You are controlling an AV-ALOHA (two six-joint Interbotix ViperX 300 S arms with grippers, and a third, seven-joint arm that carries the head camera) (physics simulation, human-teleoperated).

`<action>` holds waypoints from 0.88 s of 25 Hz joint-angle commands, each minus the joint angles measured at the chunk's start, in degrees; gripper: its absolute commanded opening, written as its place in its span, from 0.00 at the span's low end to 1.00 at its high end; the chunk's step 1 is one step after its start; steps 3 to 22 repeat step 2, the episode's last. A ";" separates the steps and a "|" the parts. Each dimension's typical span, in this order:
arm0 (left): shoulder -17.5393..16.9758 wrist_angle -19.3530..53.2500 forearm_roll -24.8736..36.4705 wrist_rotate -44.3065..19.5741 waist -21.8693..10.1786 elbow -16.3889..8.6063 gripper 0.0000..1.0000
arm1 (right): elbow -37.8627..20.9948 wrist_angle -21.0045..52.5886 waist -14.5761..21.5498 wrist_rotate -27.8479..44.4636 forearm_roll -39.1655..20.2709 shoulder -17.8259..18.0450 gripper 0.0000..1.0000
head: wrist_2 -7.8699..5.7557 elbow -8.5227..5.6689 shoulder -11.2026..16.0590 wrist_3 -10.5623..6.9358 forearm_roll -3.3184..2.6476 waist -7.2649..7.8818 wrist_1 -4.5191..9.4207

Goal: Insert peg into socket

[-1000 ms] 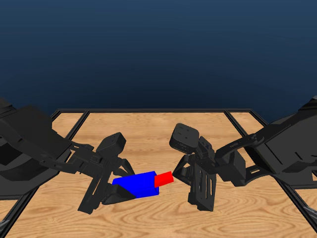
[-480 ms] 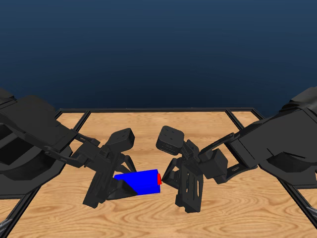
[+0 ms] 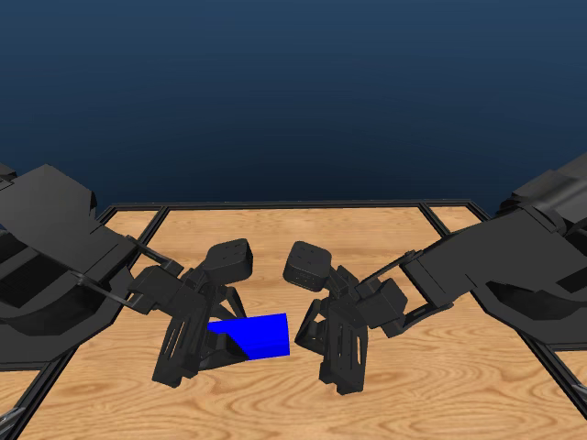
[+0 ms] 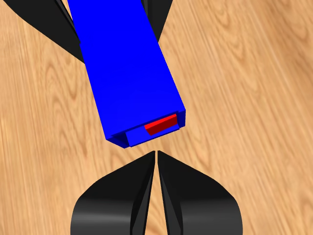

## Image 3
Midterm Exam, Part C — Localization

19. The black table frame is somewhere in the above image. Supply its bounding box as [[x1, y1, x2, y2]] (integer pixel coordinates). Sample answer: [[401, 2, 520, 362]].
[[0, 199, 587, 440]]

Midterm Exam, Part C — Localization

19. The blue hollow socket block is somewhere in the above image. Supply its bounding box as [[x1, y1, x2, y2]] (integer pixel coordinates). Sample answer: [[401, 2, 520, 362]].
[[206, 313, 291, 362]]

